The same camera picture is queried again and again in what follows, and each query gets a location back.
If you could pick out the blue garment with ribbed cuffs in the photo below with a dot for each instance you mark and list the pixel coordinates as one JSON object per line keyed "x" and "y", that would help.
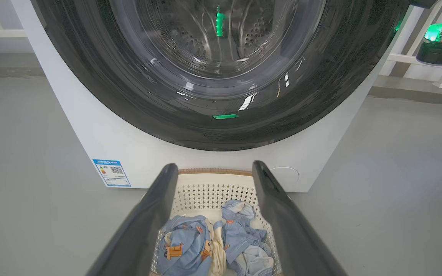
{"x": 240, "y": 234}

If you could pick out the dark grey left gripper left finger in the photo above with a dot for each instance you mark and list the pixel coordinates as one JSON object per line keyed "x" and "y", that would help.
{"x": 140, "y": 230}

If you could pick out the black glass washing machine door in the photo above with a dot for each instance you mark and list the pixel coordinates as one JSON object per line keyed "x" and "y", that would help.
{"x": 221, "y": 126}

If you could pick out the cream cloth garment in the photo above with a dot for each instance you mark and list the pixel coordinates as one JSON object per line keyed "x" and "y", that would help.
{"x": 218, "y": 249}

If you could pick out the round drain filter cover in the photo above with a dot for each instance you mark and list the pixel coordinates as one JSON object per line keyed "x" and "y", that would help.
{"x": 288, "y": 174}

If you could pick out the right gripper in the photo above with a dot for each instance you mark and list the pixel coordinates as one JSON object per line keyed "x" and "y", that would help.
{"x": 439, "y": 51}

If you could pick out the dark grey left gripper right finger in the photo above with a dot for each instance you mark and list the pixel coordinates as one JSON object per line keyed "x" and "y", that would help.
{"x": 290, "y": 237}

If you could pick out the blue garment with cartoon print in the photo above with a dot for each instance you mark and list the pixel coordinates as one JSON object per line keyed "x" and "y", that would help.
{"x": 184, "y": 245}

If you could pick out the white front-load washing machine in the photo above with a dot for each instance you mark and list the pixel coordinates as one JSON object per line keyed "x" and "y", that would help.
{"x": 90, "y": 130}

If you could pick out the white metal railing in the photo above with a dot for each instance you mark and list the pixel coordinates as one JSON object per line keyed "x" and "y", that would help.
{"x": 405, "y": 58}

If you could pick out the blue energy label sticker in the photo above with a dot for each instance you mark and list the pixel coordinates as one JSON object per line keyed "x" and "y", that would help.
{"x": 112, "y": 172}

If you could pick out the cream laundry basket brown rim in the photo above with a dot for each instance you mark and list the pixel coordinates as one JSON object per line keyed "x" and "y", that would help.
{"x": 213, "y": 191}

